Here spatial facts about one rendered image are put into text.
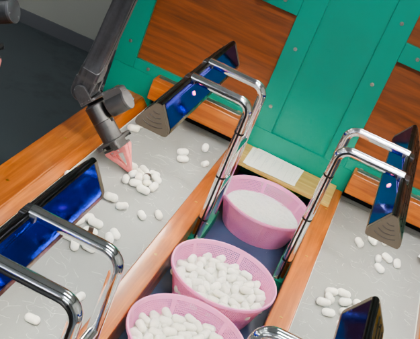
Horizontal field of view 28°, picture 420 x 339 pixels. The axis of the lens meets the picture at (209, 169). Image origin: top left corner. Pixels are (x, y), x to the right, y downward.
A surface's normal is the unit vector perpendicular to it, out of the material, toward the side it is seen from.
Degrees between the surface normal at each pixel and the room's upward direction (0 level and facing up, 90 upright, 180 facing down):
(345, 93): 90
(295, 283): 0
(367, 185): 90
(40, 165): 0
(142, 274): 0
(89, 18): 90
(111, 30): 87
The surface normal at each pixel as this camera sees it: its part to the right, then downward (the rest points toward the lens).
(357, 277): 0.34, -0.83
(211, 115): -0.29, 0.36
